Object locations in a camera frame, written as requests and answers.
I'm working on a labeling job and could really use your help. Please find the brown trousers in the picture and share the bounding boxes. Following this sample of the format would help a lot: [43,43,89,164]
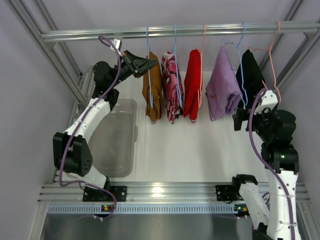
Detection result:
[142,51,165,124]

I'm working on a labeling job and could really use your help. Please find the blue hanger with brown trousers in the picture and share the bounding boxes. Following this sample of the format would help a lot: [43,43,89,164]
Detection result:
[146,24,154,109]

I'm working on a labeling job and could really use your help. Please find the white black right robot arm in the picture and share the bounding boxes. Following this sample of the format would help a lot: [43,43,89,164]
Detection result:
[215,108,301,240]

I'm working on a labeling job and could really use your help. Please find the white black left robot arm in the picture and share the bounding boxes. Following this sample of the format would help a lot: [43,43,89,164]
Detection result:
[52,50,158,203]

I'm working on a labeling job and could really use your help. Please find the blue hanger with lilac trousers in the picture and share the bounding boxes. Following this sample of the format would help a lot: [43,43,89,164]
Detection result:
[221,22,249,108]

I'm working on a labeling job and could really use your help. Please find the lilac trousers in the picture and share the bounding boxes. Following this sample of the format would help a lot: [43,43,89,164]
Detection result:
[205,46,243,122]

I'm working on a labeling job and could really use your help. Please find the black trousers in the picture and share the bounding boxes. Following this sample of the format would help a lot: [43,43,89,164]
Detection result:
[235,49,265,109]

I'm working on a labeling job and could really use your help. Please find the pink patterned trousers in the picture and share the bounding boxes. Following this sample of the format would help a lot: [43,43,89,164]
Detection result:
[160,51,184,124]

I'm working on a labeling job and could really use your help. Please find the red trousers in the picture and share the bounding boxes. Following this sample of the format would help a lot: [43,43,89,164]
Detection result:
[183,49,202,123]

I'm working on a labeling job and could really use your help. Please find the pink hanger with red trousers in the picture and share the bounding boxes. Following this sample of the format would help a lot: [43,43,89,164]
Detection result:
[197,23,207,109]

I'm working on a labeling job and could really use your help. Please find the clear plastic bin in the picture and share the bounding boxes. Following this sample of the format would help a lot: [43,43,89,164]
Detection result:
[88,99,138,178]

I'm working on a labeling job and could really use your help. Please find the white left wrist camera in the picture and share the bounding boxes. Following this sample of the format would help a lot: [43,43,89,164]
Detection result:
[110,38,122,55]

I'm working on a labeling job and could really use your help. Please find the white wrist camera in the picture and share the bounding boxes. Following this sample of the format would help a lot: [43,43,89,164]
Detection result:
[258,90,278,110]
[110,38,122,55]

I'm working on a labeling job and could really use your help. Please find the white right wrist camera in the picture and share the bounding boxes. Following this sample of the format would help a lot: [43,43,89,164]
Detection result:
[258,90,278,110]

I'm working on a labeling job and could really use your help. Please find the left aluminium frame post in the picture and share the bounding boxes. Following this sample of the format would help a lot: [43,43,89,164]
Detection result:
[4,0,89,106]

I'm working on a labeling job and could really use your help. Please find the aluminium frame post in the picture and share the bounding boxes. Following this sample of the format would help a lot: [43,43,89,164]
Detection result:
[257,0,320,105]
[4,0,89,106]

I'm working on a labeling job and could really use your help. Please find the right aluminium frame post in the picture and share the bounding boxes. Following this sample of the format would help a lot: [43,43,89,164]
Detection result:
[257,0,320,105]

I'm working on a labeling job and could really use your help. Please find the grey slotted cable duct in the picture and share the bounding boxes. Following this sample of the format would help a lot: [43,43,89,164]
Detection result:
[47,202,239,215]

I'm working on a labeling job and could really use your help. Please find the aluminium hanging rail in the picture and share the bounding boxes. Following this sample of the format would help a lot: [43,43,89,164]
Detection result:
[40,21,320,43]

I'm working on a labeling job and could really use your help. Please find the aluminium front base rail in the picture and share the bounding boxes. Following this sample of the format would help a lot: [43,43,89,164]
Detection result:
[37,181,310,204]

